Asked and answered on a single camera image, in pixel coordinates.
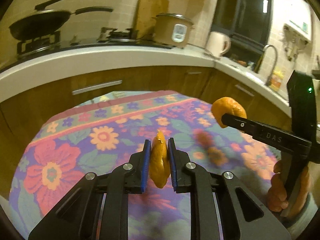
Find dark kitchen window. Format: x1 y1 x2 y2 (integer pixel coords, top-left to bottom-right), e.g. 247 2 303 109
211 0 273 63

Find person right hand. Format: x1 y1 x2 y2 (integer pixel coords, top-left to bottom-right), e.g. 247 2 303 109
266 160 311 218

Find floral tablecloth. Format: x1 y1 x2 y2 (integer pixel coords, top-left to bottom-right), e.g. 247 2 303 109
9 90 279 237

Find yellow detergent bottle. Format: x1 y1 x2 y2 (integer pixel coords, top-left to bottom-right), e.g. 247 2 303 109
268 67 284 92

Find steel sink faucet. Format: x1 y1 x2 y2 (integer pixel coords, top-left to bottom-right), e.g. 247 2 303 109
260 44 279 86

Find wooden base cabinets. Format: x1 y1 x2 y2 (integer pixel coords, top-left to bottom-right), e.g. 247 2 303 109
1 66 291 197

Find white electric kettle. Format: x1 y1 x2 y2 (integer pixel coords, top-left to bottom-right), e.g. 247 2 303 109
206 31 231 58

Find white water heater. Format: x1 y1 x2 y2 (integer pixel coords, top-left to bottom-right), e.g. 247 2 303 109
283 0 312 42

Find brown rice cooker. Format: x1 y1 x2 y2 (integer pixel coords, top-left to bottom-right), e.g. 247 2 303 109
152 13 194 48

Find black gas stove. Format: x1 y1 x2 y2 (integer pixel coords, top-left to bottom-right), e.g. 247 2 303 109
1 27 174 68

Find wooden cutting board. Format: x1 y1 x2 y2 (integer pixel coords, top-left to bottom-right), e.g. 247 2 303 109
133 0 169 40

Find black frying pan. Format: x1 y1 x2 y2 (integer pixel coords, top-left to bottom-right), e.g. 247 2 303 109
9 0 113 41

